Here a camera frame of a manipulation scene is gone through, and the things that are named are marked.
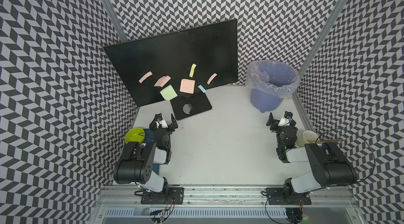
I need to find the aluminium mounting rail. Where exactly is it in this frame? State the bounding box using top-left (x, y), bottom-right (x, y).
top-left (94, 185), bottom-right (358, 209)

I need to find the small blue sticky note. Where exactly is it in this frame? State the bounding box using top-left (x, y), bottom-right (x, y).
top-left (198, 85), bottom-right (206, 93)

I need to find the black monitor stand base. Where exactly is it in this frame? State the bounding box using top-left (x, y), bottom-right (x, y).
top-left (170, 92), bottom-right (212, 120)

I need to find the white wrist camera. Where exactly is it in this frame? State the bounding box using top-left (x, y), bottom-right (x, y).
top-left (278, 116), bottom-right (292, 127)
top-left (156, 118), bottom-right (168, 128)

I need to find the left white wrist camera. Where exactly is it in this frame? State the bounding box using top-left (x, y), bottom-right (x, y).
top-left (156, 118), bottom-right (168, 128)

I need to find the peach sticky note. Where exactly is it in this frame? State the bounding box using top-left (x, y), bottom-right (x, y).
top-left (154, 76), bottom-right (171, 87)

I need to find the lime green bowl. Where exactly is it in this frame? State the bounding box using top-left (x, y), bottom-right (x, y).
top-left (124, 128), bottom-right (145, 144)

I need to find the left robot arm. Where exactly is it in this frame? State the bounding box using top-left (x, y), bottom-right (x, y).
top-left (113, 113), bottom-right (178, 197)

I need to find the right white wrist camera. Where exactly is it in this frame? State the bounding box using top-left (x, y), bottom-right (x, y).
top-left (278, 116), bottom-right (292, 127)

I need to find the light green cup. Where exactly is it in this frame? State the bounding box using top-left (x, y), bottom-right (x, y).
top-left (296, 130), bottom-right (318, 147)

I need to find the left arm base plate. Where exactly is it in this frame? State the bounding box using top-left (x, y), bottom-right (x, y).
top-left (141, 187), bottom-right (185, 205)

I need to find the pink narrow sticky note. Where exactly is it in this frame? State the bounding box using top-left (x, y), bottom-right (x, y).
top-left (139, 71), bottom-right (153, 84)
top-left (207, 73), bottom-right (217, 85)

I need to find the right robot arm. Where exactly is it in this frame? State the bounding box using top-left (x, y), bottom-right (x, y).
top-left (266, 111), bottom-right (358, 202)

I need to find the black computer monitor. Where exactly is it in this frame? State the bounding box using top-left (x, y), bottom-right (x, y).
top-left (104, 19), bottom-right (238, 107)

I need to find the pink square sticky note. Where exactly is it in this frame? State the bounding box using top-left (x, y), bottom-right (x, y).
top-left (179, 79), bottom-right (195, 94)

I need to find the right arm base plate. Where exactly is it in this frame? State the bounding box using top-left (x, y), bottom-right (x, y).
top-left (265, 188), bottom-right (312, 206)

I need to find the yellow narrow sticky note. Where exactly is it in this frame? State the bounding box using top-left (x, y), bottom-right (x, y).
top-left (189, 64), bottom-right (197, 78)

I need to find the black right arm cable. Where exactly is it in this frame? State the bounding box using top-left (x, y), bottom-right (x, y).
top-left (315, 127), bottom-right (376, 183)

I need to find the green square sticky note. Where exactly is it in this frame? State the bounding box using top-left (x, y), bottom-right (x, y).
top-left (160, 85), bottom-right (178, 101)

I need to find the blue trash bin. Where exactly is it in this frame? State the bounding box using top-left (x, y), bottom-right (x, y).
top-left (250, 60), bottom-right (298, 113)

